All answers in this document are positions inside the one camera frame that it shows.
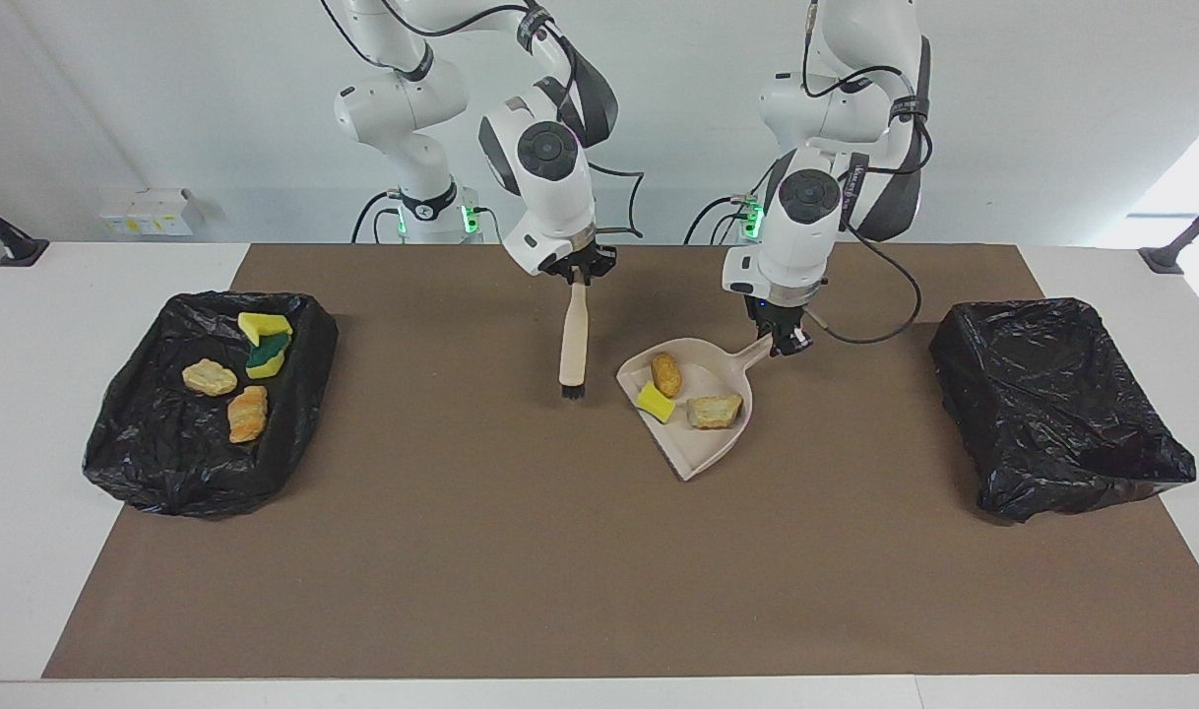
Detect beige handled black bristle brush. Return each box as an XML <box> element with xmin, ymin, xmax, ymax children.
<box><xmin>558</xmin><ymin>281</ymin><xmax>591</xmax><ymax>401</ymax></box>

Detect pale jagged foam chunk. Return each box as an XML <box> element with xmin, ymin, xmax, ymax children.
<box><xmin>686</xmin><ymin>394</ymin><xmax>744</xmax><ymax>430</ymax></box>

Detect small green yellow sponge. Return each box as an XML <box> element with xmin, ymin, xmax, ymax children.
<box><xmin>636</xmin><ymin>382</ymin><xmax>678</xmax><ymax>425</ymax></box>

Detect beige plastic dustpan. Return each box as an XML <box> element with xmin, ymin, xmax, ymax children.
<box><xmin>615</xmin><ymin>333</ymin><xmax>776</xmax><ymax>483</ymax></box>

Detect yellow sponge chunk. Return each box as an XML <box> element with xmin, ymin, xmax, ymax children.
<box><xmin>237</xmin><ymin>312</ymin><xmax>293</xmax><ymax>348</ymax></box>

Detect notched yellow green sponge piece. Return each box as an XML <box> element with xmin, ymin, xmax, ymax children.
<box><xmin>245</xmin><ymin>332</ymin><xmax>293</xmax><ymax>381</ymax></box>

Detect beige foam chunk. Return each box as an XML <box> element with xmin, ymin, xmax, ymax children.
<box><xmin>182</xmin><ymin>358</ymin><xmax>239</xmax><ymax>398</ymax></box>
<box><xmin>227</xmin><ymin>385</ymin><xmax>269</xmax><ymax>445</ymax></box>

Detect black bag lined bin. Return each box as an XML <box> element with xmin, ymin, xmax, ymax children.
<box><xmin>82</xmin><ymin>290</ymin><xmax>340</xmax><ymax>519</ymax></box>
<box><xmin>929</xmin><ymin>297</ymin><xmax>1198</xmax><ymax>525</ymax></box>

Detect brown table mat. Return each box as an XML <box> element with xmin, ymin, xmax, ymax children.
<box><xmin>41</xmin><ymin>243</ymin><xmax>1199</xmax><ymax>680</ymax></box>

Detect black arm base cable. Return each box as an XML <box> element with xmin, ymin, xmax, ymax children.
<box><xmin>351</xmin><ymin>190</ymin><xmax>404</xmax><ymax>245</ymax></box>
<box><xmin>683</xmin><ymin>195</ymin><xmax>750</xmax><ymax>245</ymax></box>

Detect left arm gripper cable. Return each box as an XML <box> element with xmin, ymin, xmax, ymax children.
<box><xmin>801</xmin><ymin>0</ymin><xmax>935</xmax><ymax>346</ymax></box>

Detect arm gripper cable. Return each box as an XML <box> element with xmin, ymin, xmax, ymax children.
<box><xmin>319</xmin><ymin>0</ymin><xmax>648</xmax><ymax>242</ymax></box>
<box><xmin>801</xmin><ymin>0</ymin><xmax>935</xmax><ymax>346</ymax></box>

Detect right arm gripper cable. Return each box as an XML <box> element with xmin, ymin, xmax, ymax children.
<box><xmin>319</xmin><ymin>0</ymin><xmax>648</xmax><ymax>242</ymax></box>

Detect black camera stand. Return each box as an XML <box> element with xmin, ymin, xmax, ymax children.
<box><xmin>0</xmin><ymin>189</ymin><xmax>51</xmax><ymax>269</ymax></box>
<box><xmin>1138</xmin><ymin>190</ymin><xmax>1199</xmax><ymax>276</ymax></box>

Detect white wall outlet box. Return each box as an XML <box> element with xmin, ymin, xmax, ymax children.
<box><xmin>127</xmin><ymin>187</ymin><xmax>205</xmax><ymax>237</ymax></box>

